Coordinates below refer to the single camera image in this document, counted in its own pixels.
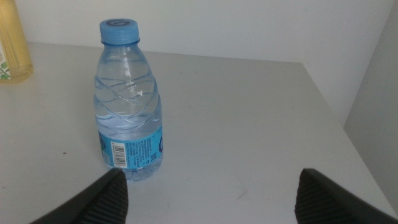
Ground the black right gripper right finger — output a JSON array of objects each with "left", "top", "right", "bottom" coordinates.
[{"left": 294, "top": 168, "right": 398, "bottom": 224}]

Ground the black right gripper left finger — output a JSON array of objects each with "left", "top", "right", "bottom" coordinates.
[{"left": 29, "top": 168, "right": 129, "bottom": 224}]

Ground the clear water bottle blue cap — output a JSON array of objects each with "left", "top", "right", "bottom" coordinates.
[{"left": 93, "top": 17, "right": 164, "bottom": 183}]

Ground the yellow tea bottle green label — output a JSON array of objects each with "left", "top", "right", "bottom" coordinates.
[{"left": 0, "top": 0, "right": 34, "bottom": 84}]

